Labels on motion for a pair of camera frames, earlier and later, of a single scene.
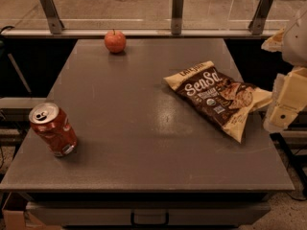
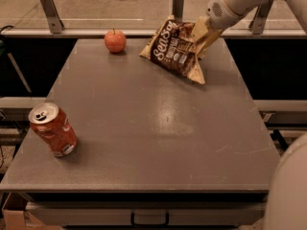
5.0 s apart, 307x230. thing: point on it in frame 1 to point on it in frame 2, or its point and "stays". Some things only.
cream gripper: x=296 y=43 to x=218 y=13
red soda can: x=55 y=128 stays
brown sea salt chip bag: x=220 y=100 to x=171 y=45
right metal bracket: x=257 y=23 stays
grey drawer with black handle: x=152 y=214 stays
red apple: x=115 y=41 stays
